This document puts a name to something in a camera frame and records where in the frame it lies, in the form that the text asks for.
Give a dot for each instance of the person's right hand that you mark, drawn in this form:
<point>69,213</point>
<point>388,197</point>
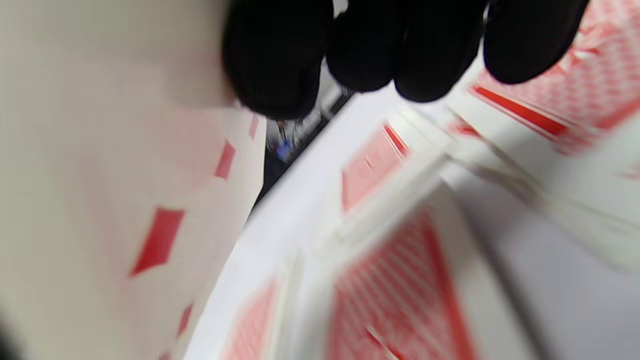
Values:
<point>275,55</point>

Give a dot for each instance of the single red-backed playing card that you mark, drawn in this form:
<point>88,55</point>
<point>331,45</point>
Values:
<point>125,175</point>

